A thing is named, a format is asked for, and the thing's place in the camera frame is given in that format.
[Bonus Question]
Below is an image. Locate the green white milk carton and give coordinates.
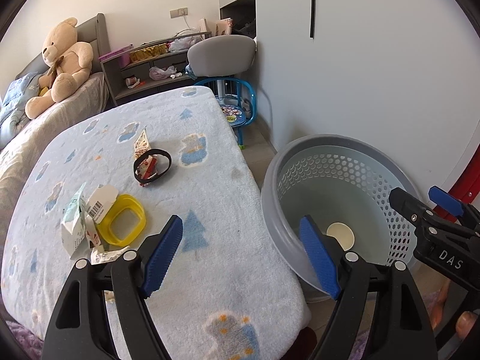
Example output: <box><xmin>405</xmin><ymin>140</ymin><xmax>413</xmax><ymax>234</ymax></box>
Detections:
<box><xmin>60</xmin><ymin>183</ymin><xmax>86</xmax><ymax>258</ymax></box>

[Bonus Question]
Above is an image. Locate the white barcode paper box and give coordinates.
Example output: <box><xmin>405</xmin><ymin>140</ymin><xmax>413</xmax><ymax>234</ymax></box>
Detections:
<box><xmin>86</xmin><ymin>184</ymin><xmax>119</xmax><ymax>224</ymax></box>

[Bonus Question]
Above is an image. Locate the yellow square plastic lid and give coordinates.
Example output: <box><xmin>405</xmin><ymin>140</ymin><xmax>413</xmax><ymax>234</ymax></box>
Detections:
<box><xmin>97</xmin><ymin>194</ymin><xmax>146</xmax><ymax>247</ymax></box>

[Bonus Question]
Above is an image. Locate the red white snack wrapper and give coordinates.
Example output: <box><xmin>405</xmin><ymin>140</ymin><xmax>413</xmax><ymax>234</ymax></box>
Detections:
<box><xmin>133</xmin><ymin>129</ymin><xmax>157</xmax><ymax>179</ymax></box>

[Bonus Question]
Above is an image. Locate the black ring band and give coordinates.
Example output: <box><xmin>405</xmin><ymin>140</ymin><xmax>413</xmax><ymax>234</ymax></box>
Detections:
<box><xmin>133</xmin><ymin>149</ymin><xmax>173</xmax><ymax>186</ymax></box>

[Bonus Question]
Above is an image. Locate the person's right hand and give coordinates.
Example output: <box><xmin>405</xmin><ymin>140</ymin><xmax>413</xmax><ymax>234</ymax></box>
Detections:
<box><xmin>430</xmin><ymin>280</ymin><xmax>479</xmax><ymax>341</ymax></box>

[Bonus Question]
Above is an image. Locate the purple fluffy rug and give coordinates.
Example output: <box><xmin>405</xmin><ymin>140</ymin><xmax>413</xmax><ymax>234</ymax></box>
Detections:
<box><xmin>7</xmin><ymin>321</ymin><xmax>44</xmax><ymax>360</ymax></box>

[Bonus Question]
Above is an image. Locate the grey perforated laundry basket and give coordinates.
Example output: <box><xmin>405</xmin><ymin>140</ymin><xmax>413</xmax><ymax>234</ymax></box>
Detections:
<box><xmin>261</xmin><ymin>135</ymin><xmax>419</xmax><ymax>303</ymax></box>

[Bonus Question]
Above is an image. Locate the paper cup in basket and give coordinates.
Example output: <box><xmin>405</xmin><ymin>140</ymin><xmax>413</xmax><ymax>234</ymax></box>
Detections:
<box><xmin>326</xmin><ymin>222</ymin><xmax>356</xmax><ymax>251</ymax></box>

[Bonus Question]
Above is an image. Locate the light blue patterned blanket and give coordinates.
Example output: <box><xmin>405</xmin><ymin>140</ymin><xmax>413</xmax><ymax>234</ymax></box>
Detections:
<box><xmin>1</xmin><ymin>86</ymin><xmax>310</xmax><ymax>359</ymax></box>

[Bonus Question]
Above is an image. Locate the blue kids chair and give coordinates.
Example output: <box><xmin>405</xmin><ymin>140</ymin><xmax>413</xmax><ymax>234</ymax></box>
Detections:
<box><xmin>195</xmin><ymin>76</ymin><xmax>257</xmax><ymax>150</ymax></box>

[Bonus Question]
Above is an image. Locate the blue patterned pillow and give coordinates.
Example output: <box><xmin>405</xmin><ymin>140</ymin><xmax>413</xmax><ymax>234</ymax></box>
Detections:
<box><xmin>1</xmin><ymin>72</ymin><xmax>41</xmax><ymax>150</ymax></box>

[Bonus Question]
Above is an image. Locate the grey office chair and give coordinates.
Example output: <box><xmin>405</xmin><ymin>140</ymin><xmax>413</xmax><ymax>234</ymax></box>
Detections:
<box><xmin>185</xmin><ymin>35</ymin><xmax>257</xmax><ymax>98</ymax></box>

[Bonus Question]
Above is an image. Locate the white plastic bag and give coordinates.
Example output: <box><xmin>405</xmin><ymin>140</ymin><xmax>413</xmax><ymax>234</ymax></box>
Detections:
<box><xmin>149</xmin><ymin>66</ymin><xmax>176</xmax><ymax>80</ymax></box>

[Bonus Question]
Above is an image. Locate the beige teddy bear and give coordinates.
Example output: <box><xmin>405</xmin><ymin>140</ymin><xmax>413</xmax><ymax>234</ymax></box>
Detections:
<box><xmin>25</xmin><ymin>17</ymin><xmax>94</xmax><ymax>119</ymax></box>

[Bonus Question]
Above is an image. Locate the grey bedside shelf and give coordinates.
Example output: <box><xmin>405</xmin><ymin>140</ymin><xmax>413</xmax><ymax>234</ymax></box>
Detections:
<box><xmin>99</xmin><ymin>31</ymin><xmax>212</xmax><ymax>107</ymax></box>

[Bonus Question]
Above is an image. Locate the pink storage box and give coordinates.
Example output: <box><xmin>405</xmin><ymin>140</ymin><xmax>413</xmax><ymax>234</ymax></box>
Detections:
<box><xmin>98</xmin><ymin>44</ymin><xmax>134</xmax><ymax>68</ymax></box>

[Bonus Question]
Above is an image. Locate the grey bed headboard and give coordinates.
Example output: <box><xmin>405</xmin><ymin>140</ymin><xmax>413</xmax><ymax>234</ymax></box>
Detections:
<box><xmin>16</xmin><ymin>13</ymin><xmax>111</xmax><ymax>79</ymax></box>

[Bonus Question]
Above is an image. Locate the red stool frame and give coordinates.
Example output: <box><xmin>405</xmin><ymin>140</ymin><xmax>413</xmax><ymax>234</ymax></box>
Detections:
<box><xmin>441</xmin><ymin>147</ymin><xmax>479</xmax><ymax>208</ymax></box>

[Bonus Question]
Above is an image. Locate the wall power socket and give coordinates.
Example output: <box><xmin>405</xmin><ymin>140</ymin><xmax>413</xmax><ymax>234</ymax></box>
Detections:
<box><xmin>169</xmin><ymin>7</ymin><xmax>189</xmax><ymax>19</ymax></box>

